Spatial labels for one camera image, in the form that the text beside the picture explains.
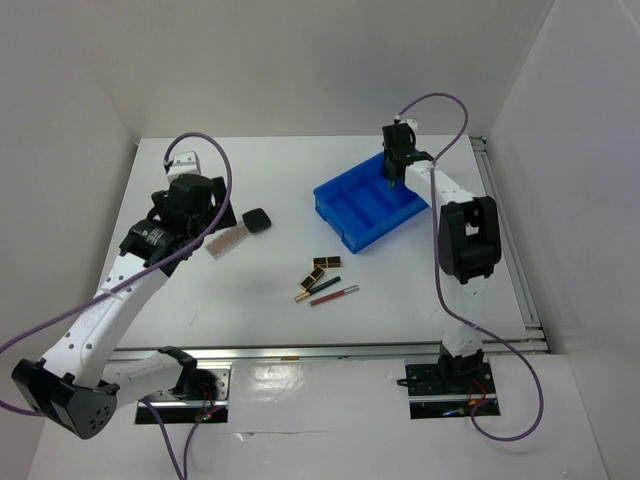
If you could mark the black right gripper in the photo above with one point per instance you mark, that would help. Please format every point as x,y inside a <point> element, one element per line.
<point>385,167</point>

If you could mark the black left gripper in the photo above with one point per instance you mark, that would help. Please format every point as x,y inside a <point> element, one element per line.
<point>219,190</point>

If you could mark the clear nude eyeshadow palette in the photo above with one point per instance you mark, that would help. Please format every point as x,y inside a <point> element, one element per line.
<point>227,240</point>

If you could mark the black gold square lipstick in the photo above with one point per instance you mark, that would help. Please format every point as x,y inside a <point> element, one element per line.
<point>327,262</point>

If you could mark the gold capped dark pencil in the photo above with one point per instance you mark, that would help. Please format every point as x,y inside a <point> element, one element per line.
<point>317,288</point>

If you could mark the red silver lip gloss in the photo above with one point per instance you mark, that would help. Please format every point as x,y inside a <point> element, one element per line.
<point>335,295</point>

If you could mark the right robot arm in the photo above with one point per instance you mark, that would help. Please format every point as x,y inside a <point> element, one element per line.
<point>468,248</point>

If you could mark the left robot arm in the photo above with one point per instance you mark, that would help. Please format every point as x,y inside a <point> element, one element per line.
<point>69,385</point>

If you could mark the black square compact case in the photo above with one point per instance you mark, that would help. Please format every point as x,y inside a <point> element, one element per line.
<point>256,221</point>

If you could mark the blue divided plastic bin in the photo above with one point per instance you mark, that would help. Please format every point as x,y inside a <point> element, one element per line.
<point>360,206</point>

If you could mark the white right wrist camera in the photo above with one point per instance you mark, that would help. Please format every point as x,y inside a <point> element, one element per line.
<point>412,123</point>

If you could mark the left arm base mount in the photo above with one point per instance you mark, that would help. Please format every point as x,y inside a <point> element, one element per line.
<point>207,401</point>

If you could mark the aluminium front rail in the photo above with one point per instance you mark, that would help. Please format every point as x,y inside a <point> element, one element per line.
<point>529,346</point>

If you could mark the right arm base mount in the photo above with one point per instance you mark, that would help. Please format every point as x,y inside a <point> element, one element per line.
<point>433,396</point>

